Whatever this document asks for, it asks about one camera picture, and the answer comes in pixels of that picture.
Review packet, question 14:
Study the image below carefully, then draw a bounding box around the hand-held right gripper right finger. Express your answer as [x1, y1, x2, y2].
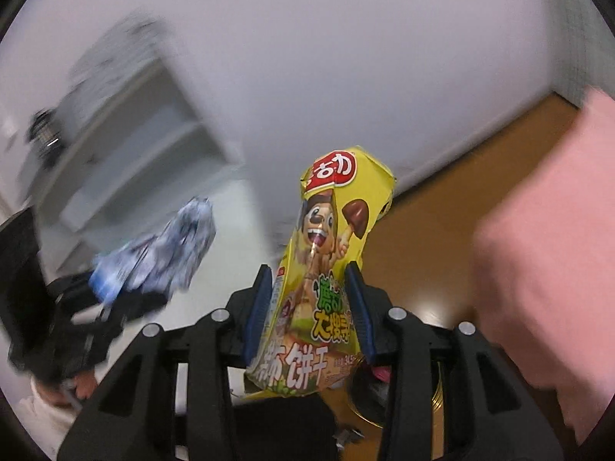
[345, 262, 565, 461]

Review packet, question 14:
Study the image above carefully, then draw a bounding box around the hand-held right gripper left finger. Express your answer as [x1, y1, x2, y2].
[58, 264, 274, 461]

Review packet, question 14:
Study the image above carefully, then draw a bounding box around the yellow snack packet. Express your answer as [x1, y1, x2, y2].
[243, 146, 396, 400]

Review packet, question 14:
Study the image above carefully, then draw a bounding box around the black bin with gold rim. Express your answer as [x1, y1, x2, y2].
[331, 360, 445, 430]

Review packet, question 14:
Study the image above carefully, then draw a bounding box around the blue white plastic wrapper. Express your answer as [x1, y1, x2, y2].
[91, 197, 217, 305]

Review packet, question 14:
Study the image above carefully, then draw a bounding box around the person's left forearm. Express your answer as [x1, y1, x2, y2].
[14, 377, 82, 459]

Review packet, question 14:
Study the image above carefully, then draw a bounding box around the person's left hand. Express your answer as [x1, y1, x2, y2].
[61, 370, 104, 401]

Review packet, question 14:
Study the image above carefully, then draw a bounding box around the white shelf unit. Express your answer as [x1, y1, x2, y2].
[14, 14, 246, 274]

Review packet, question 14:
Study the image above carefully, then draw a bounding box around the dark small object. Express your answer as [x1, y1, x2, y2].
[26, 110, 65, 152]

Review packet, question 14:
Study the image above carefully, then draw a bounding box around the pink blanket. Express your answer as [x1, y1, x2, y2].
[473, 85, 615, 447]

